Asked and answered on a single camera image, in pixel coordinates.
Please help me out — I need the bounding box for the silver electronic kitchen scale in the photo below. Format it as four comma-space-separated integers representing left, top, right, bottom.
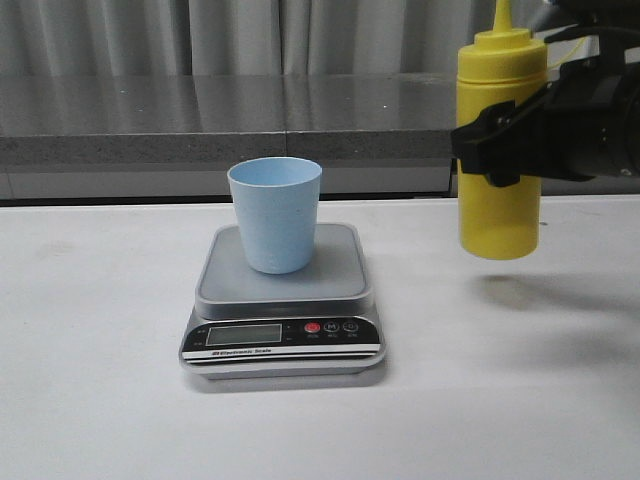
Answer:
179, 223, 386, 380

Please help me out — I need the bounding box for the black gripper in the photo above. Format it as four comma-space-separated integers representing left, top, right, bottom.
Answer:
450, 1, 639, 187

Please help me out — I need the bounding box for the grey granite counter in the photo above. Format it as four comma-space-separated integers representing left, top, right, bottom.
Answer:
0, 69, 640, 202

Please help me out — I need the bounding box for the yellow squeeze bottle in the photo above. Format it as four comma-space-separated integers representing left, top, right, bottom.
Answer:
456, 1, 547, 260

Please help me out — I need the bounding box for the grey curtain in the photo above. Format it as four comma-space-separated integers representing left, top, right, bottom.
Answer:
1, 1, 495, 77

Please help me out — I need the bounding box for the light blue plastic cup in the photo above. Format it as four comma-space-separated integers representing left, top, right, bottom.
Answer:
227, 157, 322, 274

